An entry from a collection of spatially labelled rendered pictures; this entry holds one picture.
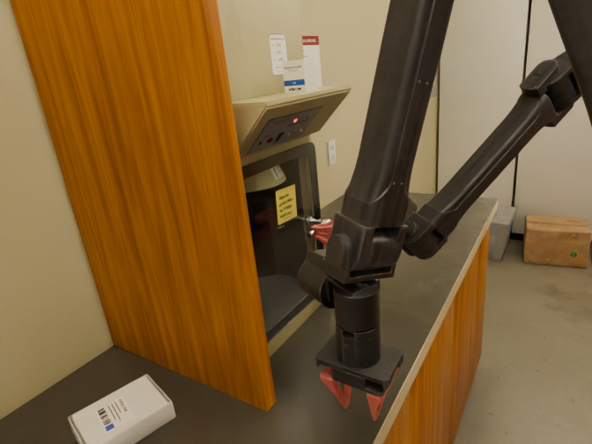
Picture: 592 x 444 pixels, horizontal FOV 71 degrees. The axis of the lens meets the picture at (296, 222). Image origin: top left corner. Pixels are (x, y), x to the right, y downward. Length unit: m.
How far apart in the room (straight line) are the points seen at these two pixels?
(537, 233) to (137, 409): 3.08
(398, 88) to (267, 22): 0.50
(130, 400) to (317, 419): 0.37
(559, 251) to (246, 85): 3.05
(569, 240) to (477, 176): 2.73
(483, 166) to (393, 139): 0.42
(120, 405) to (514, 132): 0.91
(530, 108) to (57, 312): 1.09
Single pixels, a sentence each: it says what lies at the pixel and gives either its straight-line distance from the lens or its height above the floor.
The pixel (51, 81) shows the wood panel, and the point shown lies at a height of 1.58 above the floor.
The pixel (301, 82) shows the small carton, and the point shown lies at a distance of 0.85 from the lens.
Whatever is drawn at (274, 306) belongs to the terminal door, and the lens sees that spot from 0.95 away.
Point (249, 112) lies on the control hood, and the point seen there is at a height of 1.50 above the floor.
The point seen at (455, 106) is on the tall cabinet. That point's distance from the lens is 3.77.
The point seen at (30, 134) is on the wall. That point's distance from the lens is 1.05.
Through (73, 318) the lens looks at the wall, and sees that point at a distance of 1.16.
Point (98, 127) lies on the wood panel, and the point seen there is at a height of 1.49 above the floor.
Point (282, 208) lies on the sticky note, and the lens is 0.91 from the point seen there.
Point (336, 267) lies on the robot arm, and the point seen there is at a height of 1.34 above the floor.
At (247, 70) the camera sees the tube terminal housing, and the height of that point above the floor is 1.56.
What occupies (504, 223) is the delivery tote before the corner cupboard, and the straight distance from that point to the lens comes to 3.46.
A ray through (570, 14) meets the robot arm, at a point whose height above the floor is 1.57.
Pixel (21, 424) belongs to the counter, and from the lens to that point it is 1.08.
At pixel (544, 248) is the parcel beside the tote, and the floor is 0.13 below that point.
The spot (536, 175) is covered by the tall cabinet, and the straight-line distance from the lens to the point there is 3.79.
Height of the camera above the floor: 1.55
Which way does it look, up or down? 20 degrees down
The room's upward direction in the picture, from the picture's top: 6 degrees counter-clockwise
